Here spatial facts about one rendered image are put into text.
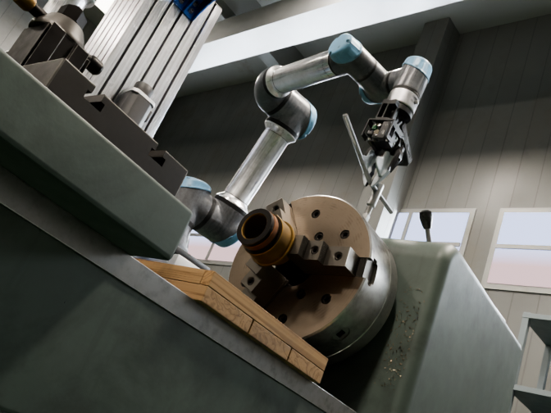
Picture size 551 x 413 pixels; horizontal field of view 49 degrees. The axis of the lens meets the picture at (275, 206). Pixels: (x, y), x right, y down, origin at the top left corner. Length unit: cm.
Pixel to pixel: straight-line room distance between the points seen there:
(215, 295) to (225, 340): 7
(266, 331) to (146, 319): 20
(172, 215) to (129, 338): 15
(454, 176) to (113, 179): 540
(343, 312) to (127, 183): 58
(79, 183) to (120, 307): 17
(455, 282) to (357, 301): 26
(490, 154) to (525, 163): 36
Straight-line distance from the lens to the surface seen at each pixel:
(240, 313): 78
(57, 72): 58
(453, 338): 128
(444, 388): 128
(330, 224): 116
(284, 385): 90
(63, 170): 54
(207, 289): 73
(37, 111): 53
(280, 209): 116
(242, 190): 184
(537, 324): 408
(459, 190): 575
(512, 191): 553
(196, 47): 208
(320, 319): 107
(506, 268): 512
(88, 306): 64
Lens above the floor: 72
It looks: 23 degrees up
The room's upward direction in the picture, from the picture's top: 23 degrees clockwise
